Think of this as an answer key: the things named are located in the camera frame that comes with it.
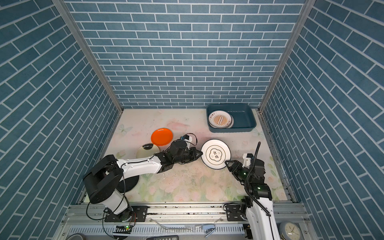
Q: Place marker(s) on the black round plate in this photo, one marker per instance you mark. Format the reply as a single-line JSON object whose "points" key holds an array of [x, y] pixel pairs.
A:
{"points": [[127, 184]]}

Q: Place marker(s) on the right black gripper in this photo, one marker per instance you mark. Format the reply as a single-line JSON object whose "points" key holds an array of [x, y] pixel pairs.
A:
{"points": [[235, 168]]}

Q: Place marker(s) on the white analog clock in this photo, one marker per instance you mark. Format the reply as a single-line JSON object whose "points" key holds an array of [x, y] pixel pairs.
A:
{"points": [[290, 231]]}

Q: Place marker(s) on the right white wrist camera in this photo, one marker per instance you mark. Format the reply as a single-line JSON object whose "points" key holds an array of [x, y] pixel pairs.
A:
{"points": [[247, 160]]}

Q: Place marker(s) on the teal plastic bin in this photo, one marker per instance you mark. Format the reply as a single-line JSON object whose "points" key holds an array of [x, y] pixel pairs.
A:
{"points": [[243, 118]]}

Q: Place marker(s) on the cream plate green edge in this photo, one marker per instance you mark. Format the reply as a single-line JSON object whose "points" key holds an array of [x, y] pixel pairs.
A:
{"points": [[147, 150]]}

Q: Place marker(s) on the orange plastic plate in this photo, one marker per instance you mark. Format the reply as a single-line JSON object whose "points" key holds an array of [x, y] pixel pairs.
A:
{"points": [[162, 137]]}

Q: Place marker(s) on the aluminium mounting rail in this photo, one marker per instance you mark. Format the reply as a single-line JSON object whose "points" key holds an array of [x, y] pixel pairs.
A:
{"points": [[202, 221]]}

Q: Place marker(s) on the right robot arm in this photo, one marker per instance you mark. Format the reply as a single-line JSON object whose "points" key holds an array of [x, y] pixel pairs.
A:
{"points": [[257, 206]]}

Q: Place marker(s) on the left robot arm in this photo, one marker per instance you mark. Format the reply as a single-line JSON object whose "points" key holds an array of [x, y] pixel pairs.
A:
{"points": [[108, 181]]}

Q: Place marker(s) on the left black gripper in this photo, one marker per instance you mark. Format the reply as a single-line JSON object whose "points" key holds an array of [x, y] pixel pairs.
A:
{"points": [[193, 151]]}

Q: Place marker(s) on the white plate clover emblem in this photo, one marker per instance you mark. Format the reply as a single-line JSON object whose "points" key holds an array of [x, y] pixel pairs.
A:
{"points": [[215, 154]]}

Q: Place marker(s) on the white plate orange sunburst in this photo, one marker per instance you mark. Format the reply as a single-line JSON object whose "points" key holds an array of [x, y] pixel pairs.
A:
{"points": [[221, 120]]}

